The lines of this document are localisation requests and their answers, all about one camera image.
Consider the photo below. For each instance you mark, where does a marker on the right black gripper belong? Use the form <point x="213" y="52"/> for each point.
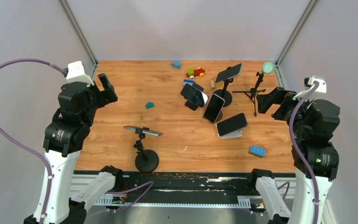
<point x="279" y="95"/>

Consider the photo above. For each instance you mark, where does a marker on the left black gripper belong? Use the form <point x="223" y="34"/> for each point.
<point x="108" y="95"/>

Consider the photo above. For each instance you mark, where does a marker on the teal smartphone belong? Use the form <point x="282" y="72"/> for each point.
<point x="143" y="130"/>

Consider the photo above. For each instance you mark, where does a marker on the black round-base clamp stand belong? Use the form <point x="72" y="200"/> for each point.
<point x="146" y="160"/>

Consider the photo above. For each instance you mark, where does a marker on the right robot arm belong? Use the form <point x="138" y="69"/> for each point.
<point x="312" y="123"/>

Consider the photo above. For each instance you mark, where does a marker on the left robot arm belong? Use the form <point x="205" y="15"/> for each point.
<point x="63" y="142"/>

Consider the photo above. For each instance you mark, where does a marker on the pink phone on white stand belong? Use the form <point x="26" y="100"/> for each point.
<point x="232" y="124"/>

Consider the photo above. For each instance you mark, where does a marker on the phone on tall stand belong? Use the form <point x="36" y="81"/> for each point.
<point x="229" y="73"/>

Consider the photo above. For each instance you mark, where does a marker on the tall black round-base stand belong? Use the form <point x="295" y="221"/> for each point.
<point x="223" y="92"/>

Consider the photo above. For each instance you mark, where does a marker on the white phone stand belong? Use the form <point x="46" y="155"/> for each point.
<point x="235" y="134"/>

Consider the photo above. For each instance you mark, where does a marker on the grey round phone stand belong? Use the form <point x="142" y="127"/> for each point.
<point x="219" y="117"/>

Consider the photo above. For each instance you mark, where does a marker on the white phone on grey stand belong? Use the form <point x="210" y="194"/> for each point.
<point x="214" y="108"/>

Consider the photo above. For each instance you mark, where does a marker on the purple phone on black stand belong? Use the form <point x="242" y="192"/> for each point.
<point x="193" y="95"/>

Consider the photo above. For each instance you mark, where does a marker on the black folding phone stand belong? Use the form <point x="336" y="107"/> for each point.
<point x="194" y="99"/>

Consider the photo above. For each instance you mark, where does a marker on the black mini tripod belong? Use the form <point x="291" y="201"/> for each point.
<point x="251" y="94"/>

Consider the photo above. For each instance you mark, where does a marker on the green ball on tripod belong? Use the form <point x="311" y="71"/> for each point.
<point x="268" y="67"/>

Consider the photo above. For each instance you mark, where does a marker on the teal small block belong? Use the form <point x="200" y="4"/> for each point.
<point x="149" y="105"/>

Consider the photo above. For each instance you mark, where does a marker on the blue lego brick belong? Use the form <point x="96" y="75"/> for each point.
<point x="257" y="151"/>

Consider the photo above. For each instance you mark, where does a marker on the wooden cylinder block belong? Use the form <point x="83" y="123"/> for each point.
<point x="212" y="85"/>

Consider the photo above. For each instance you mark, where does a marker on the blue triangular block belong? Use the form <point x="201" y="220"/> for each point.
<point x="176" y="64"/>

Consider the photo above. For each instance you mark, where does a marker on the blue white block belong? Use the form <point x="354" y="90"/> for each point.
<point x="190" y="82"/>

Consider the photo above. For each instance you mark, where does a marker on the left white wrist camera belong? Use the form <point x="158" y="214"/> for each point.
<point x="75" y="72"/>

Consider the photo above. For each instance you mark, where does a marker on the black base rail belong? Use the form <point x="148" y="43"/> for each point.
<point x="188" y="188"/>

